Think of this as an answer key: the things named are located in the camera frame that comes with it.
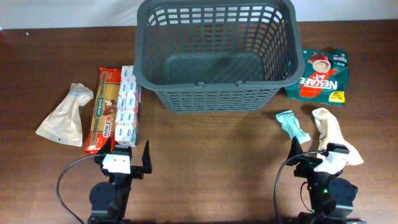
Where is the green Nescafe coffee bag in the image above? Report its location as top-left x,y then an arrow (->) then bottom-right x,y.
285,49 -> 349,106

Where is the San Remo spaghetti packet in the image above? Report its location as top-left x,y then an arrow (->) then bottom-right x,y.
84,67 -> 121,154

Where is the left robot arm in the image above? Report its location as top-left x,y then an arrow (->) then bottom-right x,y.
88,138 -> 152,223

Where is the beige paper pouch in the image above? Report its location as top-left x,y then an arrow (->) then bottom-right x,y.
35,83 -> 94,147
312,108 -> 364,166

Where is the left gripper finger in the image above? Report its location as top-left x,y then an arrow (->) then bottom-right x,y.
98,137 -> 112,154
142,140 -> 152,168

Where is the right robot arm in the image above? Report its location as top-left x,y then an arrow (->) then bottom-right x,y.
287,137 -> 363,224

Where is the Kleenex tissue multipack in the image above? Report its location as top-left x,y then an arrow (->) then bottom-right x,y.
115,65 -> 141,147

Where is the grey plastic basket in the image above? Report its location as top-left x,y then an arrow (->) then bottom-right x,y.
134,0 -> 305,113

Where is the teal small snack packet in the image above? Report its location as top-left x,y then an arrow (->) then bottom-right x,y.
275,110 -> 311,144

